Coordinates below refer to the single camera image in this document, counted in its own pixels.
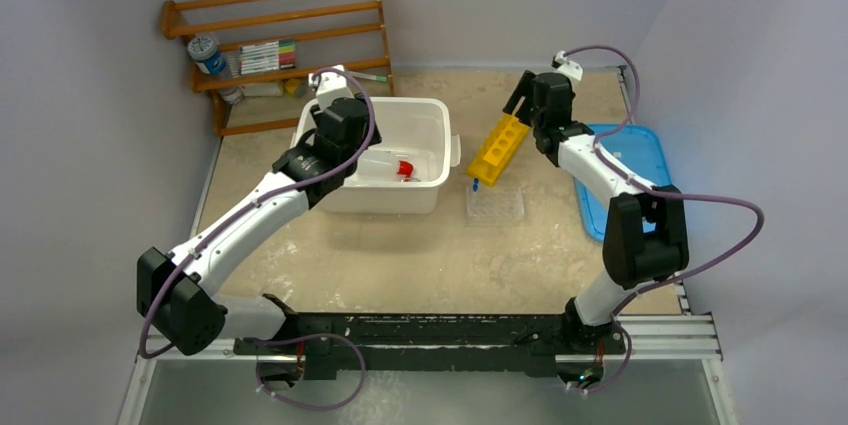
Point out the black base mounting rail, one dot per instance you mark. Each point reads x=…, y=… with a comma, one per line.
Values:
x=536, y=345

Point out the blue label round container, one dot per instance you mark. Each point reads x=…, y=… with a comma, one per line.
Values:
x=204, y=51

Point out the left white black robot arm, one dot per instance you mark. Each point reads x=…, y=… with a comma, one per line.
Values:
x=177, y=292

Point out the white plastic bin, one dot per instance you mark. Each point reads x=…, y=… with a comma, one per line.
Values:
x=421, y=130

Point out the small clear capped bottle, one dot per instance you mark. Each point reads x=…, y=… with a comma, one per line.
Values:
x=231, y=95

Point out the red cap wash bottle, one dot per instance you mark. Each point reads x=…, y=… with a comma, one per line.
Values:
x=384, y=165

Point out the wooden shelf rack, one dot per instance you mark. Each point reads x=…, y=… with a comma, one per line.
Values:
x=173, y=26

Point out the coloured marker pen set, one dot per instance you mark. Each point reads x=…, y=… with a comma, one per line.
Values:
x=267, y=57

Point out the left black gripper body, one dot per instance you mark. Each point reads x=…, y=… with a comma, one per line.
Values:
x=317, y=113

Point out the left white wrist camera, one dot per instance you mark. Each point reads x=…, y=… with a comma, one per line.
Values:
x=329, y=85

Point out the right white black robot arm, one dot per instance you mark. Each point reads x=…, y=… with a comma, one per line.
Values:
x=645, y=238

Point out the yellow test tube rack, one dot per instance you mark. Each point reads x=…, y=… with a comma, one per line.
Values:
x=498, y=149

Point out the white green marker pen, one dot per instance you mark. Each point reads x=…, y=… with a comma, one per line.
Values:
x=369, y=77

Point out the blue plastic lid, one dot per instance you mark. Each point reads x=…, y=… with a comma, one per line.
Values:
x=638, y=148

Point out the clear well plate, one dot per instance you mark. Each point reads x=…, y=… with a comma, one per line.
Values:
x=494, y=206

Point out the yellow grey small object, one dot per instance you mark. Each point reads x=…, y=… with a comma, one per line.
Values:
x=295, y=87

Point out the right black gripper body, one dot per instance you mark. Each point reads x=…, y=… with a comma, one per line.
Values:
x=530, y=98

